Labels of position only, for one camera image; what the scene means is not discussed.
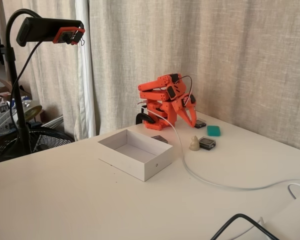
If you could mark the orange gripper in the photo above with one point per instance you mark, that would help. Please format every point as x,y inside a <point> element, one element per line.
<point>179,107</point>

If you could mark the green cube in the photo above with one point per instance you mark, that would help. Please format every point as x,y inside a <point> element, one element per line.
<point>213,130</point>

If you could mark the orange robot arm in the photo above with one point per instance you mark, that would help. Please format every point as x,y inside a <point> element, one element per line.
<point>152,86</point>

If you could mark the white cardboard box bin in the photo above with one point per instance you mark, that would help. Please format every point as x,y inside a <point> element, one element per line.
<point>157,167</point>

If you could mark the small black box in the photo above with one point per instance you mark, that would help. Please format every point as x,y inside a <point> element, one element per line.
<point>200,123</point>
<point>160,138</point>
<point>207,143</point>

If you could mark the beige small figurine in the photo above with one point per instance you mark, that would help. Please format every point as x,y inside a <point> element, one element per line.
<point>194,145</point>

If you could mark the black table clamp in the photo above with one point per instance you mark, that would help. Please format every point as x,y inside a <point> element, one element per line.
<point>146,117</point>

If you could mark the beige curtain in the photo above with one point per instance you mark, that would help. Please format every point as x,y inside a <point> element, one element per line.
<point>240,62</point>

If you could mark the white curtain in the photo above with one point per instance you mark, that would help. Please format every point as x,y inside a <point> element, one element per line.
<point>60,75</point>

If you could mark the black floor fan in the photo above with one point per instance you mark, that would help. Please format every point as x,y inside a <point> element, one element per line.
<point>47,142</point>

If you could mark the metallic lamp shade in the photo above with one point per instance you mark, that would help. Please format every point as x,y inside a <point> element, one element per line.
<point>32,110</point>

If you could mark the black holder bar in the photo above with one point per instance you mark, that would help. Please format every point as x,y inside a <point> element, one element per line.
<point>45,28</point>

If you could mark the printed cardboard box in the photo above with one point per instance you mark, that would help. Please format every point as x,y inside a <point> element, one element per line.
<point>0,107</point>

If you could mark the brown cardboard box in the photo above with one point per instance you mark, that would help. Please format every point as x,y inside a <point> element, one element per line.
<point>0,96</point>

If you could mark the orange mounted camera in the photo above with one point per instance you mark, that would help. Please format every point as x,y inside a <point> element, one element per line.
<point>65,36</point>

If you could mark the overhead camera on black stand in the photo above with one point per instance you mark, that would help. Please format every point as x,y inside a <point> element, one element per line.
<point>17,100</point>

